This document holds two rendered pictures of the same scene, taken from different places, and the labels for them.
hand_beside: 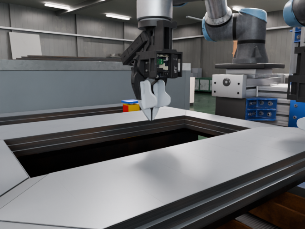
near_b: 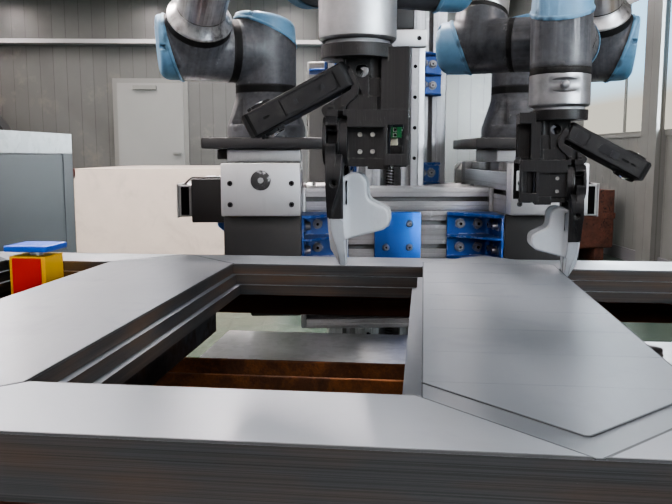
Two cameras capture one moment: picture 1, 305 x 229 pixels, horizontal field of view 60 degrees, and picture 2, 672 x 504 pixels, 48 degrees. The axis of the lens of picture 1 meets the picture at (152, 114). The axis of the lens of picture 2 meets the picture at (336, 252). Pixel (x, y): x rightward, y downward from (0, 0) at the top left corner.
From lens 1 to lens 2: 0.56 m
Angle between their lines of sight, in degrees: 46
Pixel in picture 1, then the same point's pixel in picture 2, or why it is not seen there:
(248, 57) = not seen: hidden behind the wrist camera
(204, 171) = (575, 323)
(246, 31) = (266, 63)
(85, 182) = (516, 372)
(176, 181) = (592, 339)
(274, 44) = (49, 86)
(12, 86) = not seen: outside the picture
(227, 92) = (264, 203)
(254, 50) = not seen: hidden behind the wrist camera
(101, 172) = (484, 358)
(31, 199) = (541, 406)
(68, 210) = (620, 395)
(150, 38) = (361, 81)
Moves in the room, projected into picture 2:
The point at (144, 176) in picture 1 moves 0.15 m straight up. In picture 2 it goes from (543, 345) to (550, 156)
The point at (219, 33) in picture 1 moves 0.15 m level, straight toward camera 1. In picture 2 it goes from (205, 62) to (242, 53)
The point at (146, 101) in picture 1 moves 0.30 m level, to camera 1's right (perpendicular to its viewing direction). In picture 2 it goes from (352, 220) to (511, 205)
